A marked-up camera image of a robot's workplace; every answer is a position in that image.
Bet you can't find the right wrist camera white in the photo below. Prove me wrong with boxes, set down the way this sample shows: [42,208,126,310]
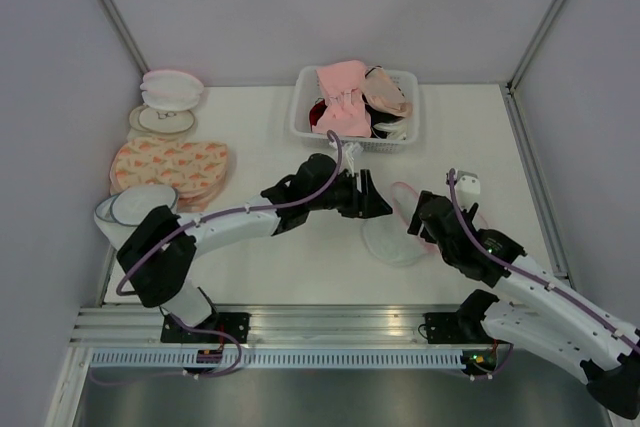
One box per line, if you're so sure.
[446,169,481,212]

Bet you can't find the white slotted cable duct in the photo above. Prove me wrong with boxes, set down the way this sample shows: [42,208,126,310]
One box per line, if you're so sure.
[91,348,465,370]

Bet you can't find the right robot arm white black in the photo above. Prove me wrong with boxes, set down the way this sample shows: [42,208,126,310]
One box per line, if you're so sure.
[408,191,639,420]

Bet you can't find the pink bra in basket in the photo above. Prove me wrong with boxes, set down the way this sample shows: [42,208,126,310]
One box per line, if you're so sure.
[316,60,371,138]

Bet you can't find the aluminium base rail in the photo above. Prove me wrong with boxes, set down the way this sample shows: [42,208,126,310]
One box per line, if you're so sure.
[71,304,458,349]

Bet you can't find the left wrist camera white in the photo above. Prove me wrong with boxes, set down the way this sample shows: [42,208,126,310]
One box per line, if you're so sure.
[340,142,363,175]

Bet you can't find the white bra in basket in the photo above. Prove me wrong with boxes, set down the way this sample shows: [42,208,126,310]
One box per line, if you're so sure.
[371,117,409,141]

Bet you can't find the beige bra in basket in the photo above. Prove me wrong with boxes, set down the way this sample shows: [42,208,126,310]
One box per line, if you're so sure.
[360,66,413,118]

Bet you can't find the right aluminium frame post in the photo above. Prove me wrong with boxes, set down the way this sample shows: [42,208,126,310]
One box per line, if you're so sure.
[504,0,599,93]

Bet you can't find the dark red black bra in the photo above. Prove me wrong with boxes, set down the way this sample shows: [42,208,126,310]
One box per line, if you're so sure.
[308,99,327,134]

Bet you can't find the aluminium frame post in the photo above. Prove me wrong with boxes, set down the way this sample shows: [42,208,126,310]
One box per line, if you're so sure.
[97,0,149,75]
[504,0,599,93]

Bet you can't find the left aluminium frame post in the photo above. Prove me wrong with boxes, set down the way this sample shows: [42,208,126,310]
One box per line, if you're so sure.
[97,0,149,75]

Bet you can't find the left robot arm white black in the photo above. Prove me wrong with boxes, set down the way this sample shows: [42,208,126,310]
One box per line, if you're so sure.
[116,154,393,343]

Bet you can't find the carrot print laundry bag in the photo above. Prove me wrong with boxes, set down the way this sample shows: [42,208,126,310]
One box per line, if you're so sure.
[109,137,229,198]

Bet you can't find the white plastic perforated basket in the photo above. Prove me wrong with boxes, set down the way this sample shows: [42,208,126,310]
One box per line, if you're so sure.
[289,60,420,153]

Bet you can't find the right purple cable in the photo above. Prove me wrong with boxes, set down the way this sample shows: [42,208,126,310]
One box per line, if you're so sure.
[447,167,640,383]

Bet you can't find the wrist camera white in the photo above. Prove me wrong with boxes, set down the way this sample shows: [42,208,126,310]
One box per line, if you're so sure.
[446,169,481,212]
[340,142,363,175]

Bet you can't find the pink laundry bag under stack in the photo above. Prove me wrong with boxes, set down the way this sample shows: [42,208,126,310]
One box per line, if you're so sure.
[177,196,214,213]

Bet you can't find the grey-trimmed white mesh laundry bag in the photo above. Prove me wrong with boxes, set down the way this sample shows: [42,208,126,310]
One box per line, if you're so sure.
[94,184,179,250]

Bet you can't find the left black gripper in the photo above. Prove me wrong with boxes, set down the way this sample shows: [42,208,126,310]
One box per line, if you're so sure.
[307,171,392,220]

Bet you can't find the white mesh laundry bag pink zipper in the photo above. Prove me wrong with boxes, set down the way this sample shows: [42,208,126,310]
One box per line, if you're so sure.
[362,180,489,268]

